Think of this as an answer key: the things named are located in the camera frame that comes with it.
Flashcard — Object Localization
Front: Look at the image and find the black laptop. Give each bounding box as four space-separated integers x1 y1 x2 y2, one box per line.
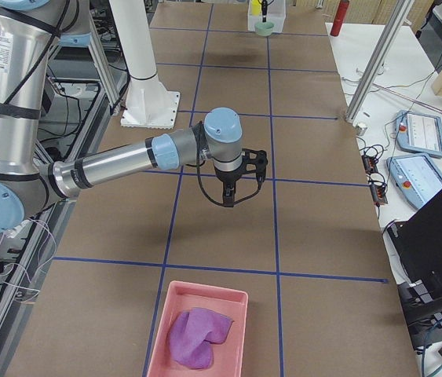
388 189 442 292

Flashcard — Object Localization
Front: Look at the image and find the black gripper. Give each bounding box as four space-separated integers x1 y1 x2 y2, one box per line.
215 170 243 207

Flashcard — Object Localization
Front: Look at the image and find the black camera cable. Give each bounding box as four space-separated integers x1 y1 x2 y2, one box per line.
195 156 263 207

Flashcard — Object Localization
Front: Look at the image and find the red bottle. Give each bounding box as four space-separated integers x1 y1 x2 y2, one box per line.
330 0 350 37

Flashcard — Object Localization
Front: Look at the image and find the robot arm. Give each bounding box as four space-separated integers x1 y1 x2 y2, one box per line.
0 1 244 232

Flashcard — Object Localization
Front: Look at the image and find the near teach pendant tablet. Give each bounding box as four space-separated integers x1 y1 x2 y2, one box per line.
386 152 442 210

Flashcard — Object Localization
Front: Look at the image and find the teach pendant tablet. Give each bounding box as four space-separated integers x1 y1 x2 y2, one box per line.
386 152 442 210
394 111 442 158

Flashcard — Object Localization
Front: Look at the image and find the light green bowl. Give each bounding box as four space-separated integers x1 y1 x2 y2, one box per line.
254 21 275 37

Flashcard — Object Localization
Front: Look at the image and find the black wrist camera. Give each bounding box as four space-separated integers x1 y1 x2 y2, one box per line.
242 148 268 185

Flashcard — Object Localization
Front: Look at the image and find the purple cloth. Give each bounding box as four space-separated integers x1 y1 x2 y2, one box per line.
168 307 233 369

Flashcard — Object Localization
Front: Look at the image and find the clear plastic box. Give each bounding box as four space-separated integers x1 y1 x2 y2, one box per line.
247 0 287 33

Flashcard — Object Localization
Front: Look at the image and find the aluminium frame post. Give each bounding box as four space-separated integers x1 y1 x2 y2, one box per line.
345 0 414 123

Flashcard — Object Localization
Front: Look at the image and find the far teach pendant tablet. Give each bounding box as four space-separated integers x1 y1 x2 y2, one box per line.
394 111 442 158

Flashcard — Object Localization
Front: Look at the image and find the pink plastic tray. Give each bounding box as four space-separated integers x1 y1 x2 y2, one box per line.
147 281 248 376

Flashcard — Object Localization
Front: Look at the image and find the white camera stand base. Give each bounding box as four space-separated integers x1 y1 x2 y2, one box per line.
110 0 181 130

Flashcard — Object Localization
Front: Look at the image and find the yellow plastic cup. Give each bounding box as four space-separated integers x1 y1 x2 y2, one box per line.
250 0 261 16

